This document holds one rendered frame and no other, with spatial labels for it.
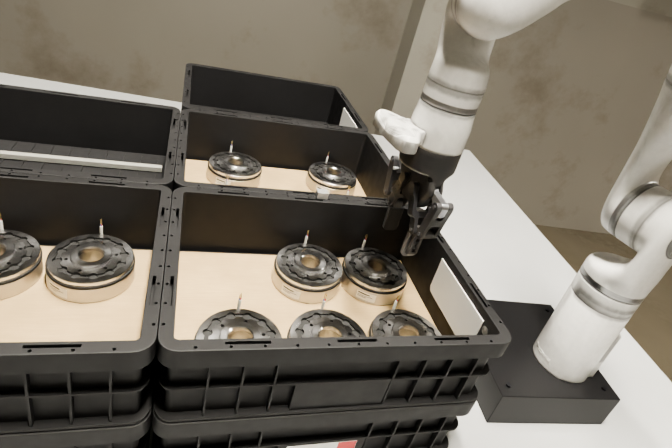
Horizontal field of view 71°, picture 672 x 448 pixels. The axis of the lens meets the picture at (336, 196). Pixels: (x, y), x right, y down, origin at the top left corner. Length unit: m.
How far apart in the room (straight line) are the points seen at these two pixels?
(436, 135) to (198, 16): 1.83
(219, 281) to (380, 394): 0.27
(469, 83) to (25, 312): 0.58
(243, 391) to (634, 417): 0.71
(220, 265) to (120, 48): 1.78
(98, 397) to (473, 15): 0.53
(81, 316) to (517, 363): 0.64
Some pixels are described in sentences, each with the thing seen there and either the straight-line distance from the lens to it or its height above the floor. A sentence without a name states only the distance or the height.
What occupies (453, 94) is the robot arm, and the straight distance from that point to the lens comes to 0.57.
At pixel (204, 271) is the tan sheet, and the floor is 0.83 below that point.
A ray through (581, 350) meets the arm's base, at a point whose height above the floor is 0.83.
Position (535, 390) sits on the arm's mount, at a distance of 0.84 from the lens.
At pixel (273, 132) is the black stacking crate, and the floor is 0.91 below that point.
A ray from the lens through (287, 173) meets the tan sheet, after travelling 1.01.
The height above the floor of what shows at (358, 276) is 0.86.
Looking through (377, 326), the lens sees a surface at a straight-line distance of 0.65.
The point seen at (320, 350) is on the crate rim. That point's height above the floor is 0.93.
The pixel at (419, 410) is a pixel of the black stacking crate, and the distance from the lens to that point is 0.65.
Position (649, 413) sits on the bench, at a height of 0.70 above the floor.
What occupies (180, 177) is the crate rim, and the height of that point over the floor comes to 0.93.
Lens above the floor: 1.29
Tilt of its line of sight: 29 degrees down
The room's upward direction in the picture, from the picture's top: 15 degrees clockwise
